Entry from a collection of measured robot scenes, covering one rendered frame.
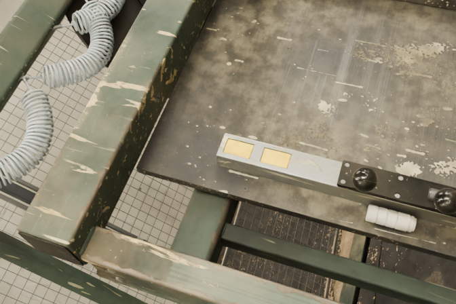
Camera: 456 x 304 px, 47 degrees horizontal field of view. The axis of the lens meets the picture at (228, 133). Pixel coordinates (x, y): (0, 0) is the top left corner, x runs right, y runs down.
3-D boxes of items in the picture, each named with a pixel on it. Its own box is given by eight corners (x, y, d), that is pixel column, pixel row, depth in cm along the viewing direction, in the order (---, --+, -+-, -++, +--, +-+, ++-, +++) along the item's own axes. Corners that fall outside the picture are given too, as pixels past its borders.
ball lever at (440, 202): (444, 209, 86) (461, 218, 73) (421, 203, 87) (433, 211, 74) (450, 187, 86) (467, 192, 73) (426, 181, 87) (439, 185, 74)
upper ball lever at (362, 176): (371, 191, 89) (374, 196, 76) (349, 184, 90) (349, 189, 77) (376, 169, 89) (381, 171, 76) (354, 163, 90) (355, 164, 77)
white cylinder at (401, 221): (364, 223, 89) (411, 236, 88) (366, 216, 87) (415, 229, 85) (367, 207, 91) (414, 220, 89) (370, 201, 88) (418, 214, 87)
